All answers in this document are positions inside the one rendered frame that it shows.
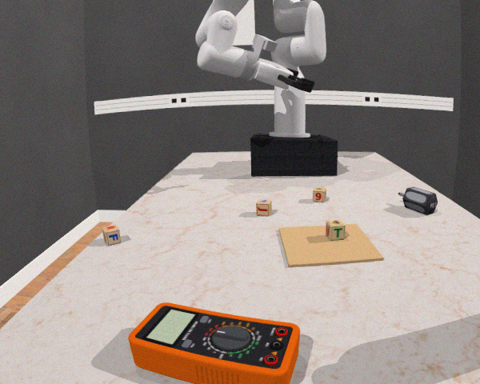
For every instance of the tan letter block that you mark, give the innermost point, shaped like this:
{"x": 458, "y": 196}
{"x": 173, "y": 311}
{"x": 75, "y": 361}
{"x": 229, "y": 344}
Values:
{"x": 319, "y": 194}
{"x": 263, "y": 207}
{"x": 335, "y": 230}

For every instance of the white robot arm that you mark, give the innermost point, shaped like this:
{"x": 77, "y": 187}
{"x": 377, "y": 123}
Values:
{"x": 217, "y": 54}

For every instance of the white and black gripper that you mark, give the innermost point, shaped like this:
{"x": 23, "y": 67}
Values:
{"x": 272, "y": 73}

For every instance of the tan flat mat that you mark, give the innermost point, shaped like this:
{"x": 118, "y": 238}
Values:
{"x": 309, "y": 246}

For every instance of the orange digital multimeter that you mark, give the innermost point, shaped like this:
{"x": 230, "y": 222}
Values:
{"x": 206, "y": 347}

